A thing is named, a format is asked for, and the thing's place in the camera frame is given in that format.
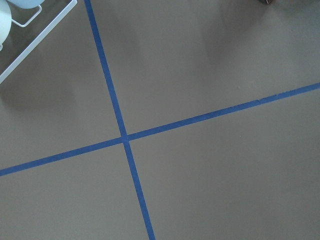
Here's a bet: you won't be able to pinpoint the white wire cup rack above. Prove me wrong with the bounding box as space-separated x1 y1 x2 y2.
0 0 78 82

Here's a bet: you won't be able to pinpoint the pastel cups on rack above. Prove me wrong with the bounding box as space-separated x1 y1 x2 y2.
0 0 44 49

